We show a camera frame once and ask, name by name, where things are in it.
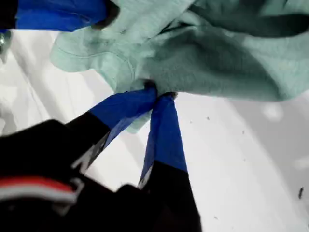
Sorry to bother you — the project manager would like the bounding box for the red and white wire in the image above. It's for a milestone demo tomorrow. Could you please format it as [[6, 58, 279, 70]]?
[[0, 177, 76, 204]]

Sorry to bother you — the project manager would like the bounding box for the pale green T-shirt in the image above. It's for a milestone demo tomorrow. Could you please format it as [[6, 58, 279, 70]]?
[[50, 0, 309, 135]]

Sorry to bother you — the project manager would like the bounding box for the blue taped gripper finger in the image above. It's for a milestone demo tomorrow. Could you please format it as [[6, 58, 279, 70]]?
[[0, 0, 121, 32], [137, 91, 203, 232], [64, 81, 159, 155]]

